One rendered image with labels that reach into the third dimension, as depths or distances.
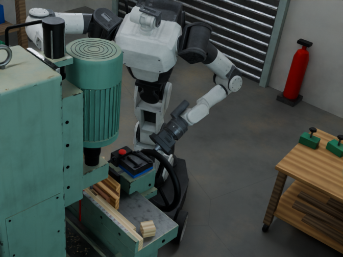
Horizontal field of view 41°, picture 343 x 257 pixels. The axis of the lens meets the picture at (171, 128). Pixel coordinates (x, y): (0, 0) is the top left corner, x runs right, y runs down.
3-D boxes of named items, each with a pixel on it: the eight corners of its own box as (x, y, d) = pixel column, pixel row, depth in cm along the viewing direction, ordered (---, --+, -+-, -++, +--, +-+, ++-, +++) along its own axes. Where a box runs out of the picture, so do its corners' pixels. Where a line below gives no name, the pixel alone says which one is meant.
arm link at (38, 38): (44, 39, 166) (33, 26, 175) (44, 62, 171) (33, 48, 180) (62, 39, 169) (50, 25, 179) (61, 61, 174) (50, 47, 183)
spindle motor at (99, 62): (129, 137, 156) (135, 53, 139) (86, 156, 145) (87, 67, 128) (97, 113, 166) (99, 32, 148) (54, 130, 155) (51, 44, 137)
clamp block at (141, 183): (154, 186, 185) (157, 169, 180) (129, 201, 177) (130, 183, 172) (131, 168, 194) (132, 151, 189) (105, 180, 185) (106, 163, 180)
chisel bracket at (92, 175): (108, 180, 168) (109, 162, 163) (76, 197, 159) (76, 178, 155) (96, 170, 172) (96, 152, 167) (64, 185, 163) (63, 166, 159)
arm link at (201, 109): (182, 124, 214) (204, 108, 218) (192, 126, 206) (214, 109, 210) (176, 112, 211) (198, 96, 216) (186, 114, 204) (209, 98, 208)
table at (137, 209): (195, 225, 175) (197, 213, 171) (133, 266, 155) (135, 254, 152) (97, 147, 208) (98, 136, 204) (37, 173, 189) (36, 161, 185)
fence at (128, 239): (138, 251, 153) (139, 240, 150) (134, 254, 152) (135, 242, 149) (40, 160, 186) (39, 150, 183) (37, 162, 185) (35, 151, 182)
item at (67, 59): (73, 79, 133) (73, 23, 123) (49, 86, 128) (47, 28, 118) (57, 68, 137) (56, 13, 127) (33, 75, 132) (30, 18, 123)
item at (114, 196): (118, 208, 169) (119, 197, 166) (115, 210, 168) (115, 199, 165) (78, 173, 182) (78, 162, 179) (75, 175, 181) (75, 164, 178)
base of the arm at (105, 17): (82, 42, 209) (92, 24, 215) (108, 54, 211) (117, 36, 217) (88, 21, 196) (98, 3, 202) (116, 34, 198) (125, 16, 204)
